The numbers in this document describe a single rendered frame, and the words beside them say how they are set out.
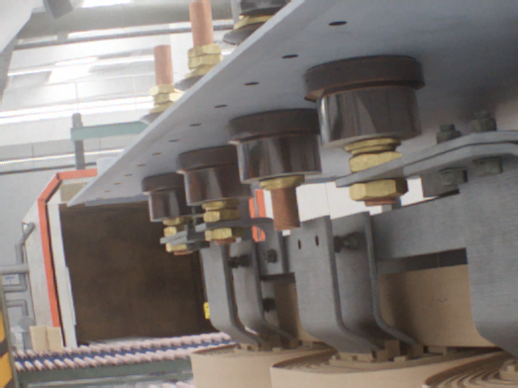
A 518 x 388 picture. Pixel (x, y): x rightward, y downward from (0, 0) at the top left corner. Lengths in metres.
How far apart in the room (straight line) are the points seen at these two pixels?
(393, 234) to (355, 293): 0.12
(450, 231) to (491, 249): 0.19
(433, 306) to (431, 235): 0.14
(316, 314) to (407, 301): 0.10
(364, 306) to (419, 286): 0.06
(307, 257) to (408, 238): 0.17
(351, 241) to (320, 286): 0.06
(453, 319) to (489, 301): 0.29
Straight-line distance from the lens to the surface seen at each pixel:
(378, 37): 0.86
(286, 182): 1.20
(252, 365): 1.50
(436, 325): 1.16
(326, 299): 1.18
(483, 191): 0.83
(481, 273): 0.84
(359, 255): 1.20
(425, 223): 1.05
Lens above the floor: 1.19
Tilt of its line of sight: 4 degrees up
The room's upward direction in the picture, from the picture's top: 7 degrees counter-clockwise
